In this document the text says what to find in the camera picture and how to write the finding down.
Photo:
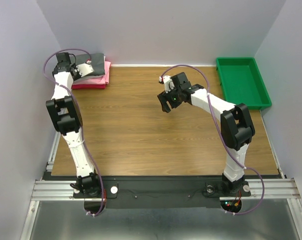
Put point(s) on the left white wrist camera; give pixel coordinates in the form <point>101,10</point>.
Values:
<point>84,69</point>

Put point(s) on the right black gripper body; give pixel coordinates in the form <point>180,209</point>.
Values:
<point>172,97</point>

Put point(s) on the white folded t-shirt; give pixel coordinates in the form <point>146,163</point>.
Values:
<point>89,77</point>

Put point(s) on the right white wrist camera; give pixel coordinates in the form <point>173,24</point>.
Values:
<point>167,81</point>

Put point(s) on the dark grey t-shirt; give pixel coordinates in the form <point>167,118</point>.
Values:
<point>97,62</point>

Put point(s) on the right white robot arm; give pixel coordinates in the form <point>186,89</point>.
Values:
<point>233,122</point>

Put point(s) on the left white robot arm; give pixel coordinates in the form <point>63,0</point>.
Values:
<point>67,120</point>

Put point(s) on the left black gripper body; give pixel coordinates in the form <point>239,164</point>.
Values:
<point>77,74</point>

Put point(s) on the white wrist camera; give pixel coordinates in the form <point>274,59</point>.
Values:
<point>167,81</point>
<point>84,69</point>

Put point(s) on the green plastic tray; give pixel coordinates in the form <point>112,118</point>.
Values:
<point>241,82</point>

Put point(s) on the pink folded t-shirt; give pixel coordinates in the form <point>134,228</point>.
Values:
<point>94,82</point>

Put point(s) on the red folded t-shirt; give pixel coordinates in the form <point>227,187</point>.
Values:
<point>88,86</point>

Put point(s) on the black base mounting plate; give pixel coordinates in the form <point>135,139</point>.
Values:
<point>159,192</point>

